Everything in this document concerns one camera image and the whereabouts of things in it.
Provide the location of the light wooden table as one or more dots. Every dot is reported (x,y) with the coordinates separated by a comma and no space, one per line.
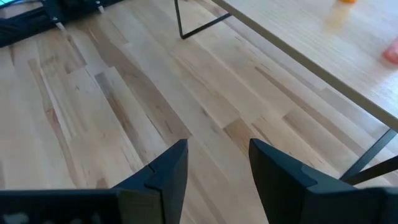
(326,46)

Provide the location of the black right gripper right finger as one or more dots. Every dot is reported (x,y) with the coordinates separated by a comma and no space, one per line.
(286,196)

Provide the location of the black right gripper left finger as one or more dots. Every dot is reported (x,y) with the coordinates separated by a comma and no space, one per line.
(168,193)

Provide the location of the orange pill bottle white cap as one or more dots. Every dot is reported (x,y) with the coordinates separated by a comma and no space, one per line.
(347,1)

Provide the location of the pink pill bottle white cap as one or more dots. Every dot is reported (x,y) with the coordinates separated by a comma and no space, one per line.
(392,53)

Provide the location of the black aluminium extrusion frame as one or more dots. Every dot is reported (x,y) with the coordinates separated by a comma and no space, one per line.
(25,26)

